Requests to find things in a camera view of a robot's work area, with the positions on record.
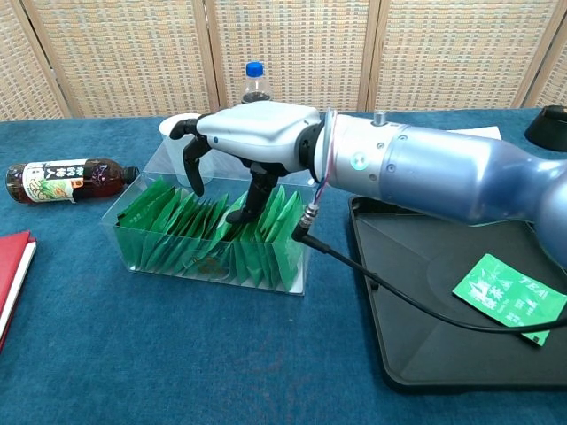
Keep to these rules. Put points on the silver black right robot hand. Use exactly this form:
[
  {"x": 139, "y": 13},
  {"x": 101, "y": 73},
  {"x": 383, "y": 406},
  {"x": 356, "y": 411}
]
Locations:
[{"x": 257, "y": 128}]

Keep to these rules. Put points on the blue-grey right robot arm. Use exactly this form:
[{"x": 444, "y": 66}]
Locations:
[{"x": 443, "y": 172}]

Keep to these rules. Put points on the clear plastic box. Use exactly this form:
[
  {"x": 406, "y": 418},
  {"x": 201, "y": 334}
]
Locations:
[{"x": 199, "y": 265}]

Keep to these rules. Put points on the brown tea bottle with label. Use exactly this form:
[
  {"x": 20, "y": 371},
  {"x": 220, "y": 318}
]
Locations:
[{"x": 53, "y": 181}]

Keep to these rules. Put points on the black plastic tray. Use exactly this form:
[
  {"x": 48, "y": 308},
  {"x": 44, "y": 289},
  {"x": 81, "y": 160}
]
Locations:
[{"x": 421, "y": 332}]

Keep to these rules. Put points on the green tea packet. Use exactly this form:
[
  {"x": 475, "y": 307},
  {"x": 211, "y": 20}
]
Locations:
[{"x": 500, "y": 296}]

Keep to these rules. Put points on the cola bottle with blue cap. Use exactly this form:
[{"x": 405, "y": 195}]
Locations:
[{"x": 254, "y": 71}]

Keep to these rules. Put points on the woven folding screen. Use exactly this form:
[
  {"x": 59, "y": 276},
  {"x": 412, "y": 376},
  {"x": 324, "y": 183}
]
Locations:
[{"x": 133, "y": 53}]

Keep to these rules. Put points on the white booklet with yellow edge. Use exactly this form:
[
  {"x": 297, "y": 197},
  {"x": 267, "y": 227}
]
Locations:
[{"x": 483, "y": 132}]

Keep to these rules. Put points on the blue felt table cover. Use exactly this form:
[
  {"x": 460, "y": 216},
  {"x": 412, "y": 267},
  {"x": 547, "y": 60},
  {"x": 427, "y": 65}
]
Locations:
[{"x": 177, "y": 354}]

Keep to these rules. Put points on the red notebook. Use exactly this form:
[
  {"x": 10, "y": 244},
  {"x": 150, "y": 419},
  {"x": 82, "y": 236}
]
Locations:
[{"x": 11, "y": 265}]

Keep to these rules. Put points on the black teapot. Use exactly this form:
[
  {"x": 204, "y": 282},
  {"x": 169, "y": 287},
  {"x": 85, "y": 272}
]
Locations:
[{"x": 549, "y": 130}]

